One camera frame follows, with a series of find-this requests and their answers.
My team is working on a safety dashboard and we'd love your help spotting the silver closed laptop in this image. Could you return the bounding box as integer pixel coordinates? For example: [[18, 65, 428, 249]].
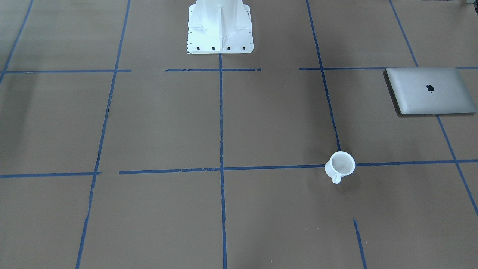
[[385, 67, 477, 115]]

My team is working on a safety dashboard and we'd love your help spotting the white plastic cup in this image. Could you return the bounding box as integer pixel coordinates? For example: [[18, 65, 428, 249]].
[[325, 151, 356, 184]]

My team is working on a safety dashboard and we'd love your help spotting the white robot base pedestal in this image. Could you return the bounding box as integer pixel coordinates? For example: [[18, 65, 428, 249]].
[[186, 0, 254, 54]]

